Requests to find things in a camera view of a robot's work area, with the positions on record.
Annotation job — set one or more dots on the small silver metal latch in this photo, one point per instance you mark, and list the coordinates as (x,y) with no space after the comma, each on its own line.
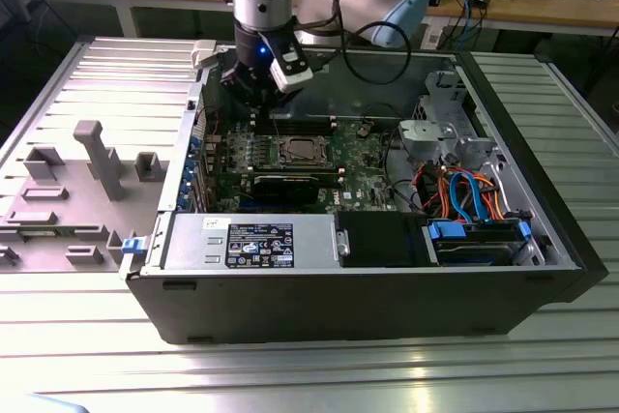
(343,243)

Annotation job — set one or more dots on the black RAM slot row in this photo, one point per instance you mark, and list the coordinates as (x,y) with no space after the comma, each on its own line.
(295,167)
(304,126)

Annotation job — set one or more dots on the CPU socket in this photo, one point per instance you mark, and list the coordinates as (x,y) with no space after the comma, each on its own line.
(278,163)

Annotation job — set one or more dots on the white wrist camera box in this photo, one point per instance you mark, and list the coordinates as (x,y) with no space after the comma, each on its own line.
(292,72)

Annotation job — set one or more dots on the black graphics card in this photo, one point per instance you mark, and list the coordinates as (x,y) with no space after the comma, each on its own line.
(285,190)

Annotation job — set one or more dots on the hard disk blue carrier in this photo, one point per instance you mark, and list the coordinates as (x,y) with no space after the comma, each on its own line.
(471,252)

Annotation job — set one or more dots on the black plastic shroud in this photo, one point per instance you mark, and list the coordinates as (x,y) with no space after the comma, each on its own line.
(382,239)

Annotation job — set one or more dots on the green motherboard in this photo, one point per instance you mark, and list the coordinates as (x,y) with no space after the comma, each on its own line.
(360,166)

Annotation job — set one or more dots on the silver metal disk bay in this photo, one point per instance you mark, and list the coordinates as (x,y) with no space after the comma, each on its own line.
(425,135)

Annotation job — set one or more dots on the beige case latch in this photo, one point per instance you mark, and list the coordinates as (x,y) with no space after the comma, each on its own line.
(203,52)

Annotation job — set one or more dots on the black PC case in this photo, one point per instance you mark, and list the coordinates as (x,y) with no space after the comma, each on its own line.
(338,306)

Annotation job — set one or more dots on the blue case latch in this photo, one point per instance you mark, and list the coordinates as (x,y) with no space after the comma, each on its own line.
(133,245)

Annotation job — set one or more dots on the black power adapter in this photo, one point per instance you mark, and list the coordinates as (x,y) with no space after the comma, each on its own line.
(481,1)

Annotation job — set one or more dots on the grey parts rack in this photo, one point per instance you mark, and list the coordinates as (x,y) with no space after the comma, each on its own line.
(72,217)

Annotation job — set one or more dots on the silver power supply unit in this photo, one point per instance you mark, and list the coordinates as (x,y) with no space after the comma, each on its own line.
(193,244)

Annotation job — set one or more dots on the round coin cell battery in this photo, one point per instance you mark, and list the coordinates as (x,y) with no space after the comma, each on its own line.
(363,131)

